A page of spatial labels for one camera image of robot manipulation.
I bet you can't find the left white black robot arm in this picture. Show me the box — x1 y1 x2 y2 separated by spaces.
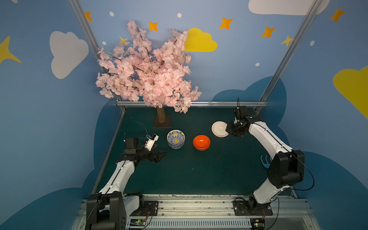
84 134 166 230

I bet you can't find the right circuit board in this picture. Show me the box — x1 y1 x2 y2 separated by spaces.
250 218 265 230

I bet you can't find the right blue yellow garden fork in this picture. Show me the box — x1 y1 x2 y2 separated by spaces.
260 155 272 169

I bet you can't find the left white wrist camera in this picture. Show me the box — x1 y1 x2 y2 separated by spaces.
144 134 159 151

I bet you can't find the pink cherry blossom tree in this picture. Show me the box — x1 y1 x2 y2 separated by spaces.
95 21 202 123

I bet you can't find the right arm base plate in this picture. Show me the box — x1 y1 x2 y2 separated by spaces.
232 199 273 216

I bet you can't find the aluminium front rail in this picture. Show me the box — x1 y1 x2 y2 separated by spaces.
73 194 320 230

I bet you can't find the cream white bowl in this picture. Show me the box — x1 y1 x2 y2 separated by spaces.
211 121 229 138

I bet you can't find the dark blue patterned bowl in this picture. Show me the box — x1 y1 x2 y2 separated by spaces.
169 145 183 150

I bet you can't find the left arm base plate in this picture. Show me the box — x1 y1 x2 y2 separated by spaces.
131 201 159 216

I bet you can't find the yellow blue patterned bowl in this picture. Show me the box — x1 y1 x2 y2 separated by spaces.
167 129 185 142

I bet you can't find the left green circuit board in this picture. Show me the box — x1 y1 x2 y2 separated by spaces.
129 219 147 228

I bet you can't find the orange plastic bowl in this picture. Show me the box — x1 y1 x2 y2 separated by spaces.
193 135 211 151

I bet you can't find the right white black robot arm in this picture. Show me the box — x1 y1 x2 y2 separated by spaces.
226 106 305 216

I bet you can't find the blue white floral bowl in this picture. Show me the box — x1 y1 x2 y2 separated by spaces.
167 141 185 146

